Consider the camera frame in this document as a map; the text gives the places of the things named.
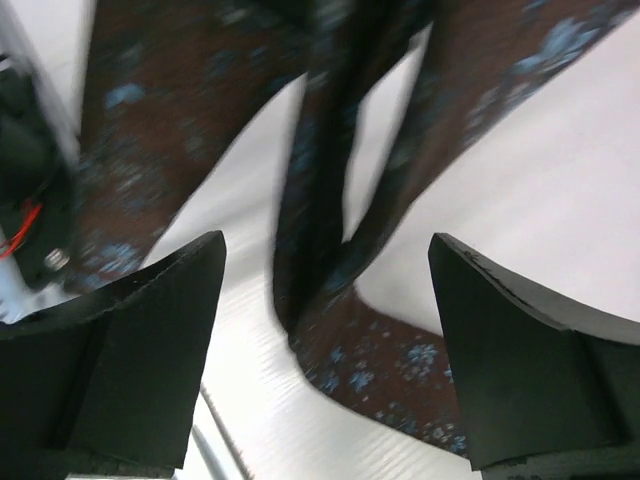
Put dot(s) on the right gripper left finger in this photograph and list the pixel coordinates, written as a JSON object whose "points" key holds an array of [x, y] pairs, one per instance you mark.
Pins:
{"points": [[110, 379]]}

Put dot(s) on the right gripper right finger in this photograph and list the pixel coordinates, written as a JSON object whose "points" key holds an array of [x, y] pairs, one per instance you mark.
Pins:
{"points": [[543, 382]]}

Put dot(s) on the brown blue-flowered tie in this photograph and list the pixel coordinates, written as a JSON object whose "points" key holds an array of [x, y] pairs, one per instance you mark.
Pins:
{"points": [[170, 84]]}

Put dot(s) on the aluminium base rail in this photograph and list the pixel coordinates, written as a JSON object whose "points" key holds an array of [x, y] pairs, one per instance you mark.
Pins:
{"points": [[219, 453]]}

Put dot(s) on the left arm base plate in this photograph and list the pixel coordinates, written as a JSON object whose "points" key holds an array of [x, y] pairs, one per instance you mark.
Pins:
{"points": [[37, 187]]}

